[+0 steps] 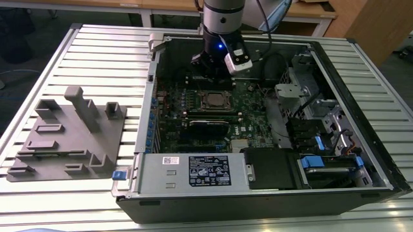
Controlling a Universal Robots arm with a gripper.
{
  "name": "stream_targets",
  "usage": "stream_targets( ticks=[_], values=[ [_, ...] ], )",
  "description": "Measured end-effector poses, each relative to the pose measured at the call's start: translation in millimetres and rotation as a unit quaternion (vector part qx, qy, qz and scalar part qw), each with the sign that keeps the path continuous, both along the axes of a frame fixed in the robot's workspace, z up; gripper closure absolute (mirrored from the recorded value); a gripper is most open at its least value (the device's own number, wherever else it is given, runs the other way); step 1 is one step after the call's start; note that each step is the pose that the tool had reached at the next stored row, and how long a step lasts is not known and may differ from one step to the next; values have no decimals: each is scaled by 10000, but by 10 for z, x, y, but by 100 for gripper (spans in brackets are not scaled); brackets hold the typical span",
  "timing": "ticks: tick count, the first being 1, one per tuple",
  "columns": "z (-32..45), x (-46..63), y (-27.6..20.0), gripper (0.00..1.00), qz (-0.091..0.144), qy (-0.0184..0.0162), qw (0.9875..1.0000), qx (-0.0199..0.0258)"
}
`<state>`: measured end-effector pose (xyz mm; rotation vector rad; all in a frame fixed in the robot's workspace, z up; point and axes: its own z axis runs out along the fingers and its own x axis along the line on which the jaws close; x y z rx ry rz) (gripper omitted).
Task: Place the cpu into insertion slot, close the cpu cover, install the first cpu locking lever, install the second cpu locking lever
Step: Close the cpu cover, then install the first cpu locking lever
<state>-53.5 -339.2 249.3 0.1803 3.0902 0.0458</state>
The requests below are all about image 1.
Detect wooden desk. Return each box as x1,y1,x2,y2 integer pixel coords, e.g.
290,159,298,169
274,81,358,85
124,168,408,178
150,0,338,37
0,0,154,28

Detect silver CPU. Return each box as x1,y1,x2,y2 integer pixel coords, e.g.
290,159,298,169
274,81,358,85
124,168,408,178
206,93,226,105

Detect CPU socket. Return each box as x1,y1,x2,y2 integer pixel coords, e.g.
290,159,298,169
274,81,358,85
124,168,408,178
199,90,234,111

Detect black PC case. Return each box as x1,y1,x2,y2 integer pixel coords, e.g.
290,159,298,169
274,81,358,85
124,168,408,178
115,32,413,224

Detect grey parts rack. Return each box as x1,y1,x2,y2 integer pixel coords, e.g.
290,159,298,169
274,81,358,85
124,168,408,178
5,86,128,182

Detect wooden cabinet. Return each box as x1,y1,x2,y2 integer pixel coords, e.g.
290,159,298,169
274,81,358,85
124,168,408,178
323,0,413,70

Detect silver power supply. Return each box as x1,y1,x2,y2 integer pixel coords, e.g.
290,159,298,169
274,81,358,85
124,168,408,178
128,152,252,194

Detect black graphics card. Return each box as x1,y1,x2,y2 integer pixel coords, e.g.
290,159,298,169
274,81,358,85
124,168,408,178
187,119,230,139

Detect metal socket cover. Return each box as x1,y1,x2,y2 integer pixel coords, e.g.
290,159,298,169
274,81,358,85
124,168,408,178
203,91,231,109

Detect silver metal drive cage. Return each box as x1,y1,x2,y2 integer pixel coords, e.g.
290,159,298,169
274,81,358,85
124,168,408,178
274,54,325,116

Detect black power cable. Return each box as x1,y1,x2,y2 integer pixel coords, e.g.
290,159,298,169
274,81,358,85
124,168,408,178
298,93,323,119

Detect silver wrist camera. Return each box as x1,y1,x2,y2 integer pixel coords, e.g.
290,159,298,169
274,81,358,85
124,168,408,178
224,41,254,75

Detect thick black cable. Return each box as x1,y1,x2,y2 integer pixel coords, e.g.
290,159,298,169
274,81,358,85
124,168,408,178
261,52,290,82

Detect RAM slot white clips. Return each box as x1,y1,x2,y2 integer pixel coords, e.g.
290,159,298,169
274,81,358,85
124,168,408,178
183,111,243,116
186,116,243,121

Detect blue carrier handle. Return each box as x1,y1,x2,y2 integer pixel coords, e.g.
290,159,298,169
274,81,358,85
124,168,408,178
313,136,327,150

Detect black drive bay block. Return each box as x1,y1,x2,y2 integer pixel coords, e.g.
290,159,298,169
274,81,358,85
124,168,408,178
285,118,331,152

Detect green motherboard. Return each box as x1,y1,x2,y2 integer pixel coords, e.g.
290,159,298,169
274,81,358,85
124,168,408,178
154,72,283,155

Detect hard disk blue carrier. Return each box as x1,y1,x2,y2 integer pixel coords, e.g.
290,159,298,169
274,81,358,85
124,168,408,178
298,154,365,189

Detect black office chair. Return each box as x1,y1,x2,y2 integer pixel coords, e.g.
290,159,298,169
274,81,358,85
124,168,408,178
0,7,37,64

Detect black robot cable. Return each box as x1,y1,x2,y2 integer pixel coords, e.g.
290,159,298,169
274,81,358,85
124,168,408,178
254,0,274,62

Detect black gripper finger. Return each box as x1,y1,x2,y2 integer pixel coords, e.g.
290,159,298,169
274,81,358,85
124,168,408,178
190,52,232,85

